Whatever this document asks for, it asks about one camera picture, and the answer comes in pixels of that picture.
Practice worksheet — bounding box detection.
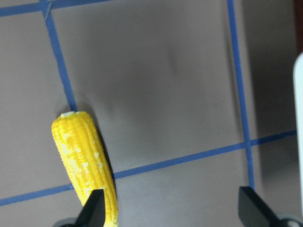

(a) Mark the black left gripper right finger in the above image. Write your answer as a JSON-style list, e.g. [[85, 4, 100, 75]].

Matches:
[[238, 186, 280, 227]]

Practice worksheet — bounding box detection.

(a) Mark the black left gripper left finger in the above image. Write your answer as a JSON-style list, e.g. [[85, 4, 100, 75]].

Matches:
[[74, 189, 106, 227]]

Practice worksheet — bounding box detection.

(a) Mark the yellow corn cob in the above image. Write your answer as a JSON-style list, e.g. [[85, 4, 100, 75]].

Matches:
[[51, 111, 118, 227]]

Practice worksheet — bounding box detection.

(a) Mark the wooden drawer with white handle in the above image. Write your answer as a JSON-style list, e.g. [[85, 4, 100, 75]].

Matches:
[[292, 0, 303, 213]]

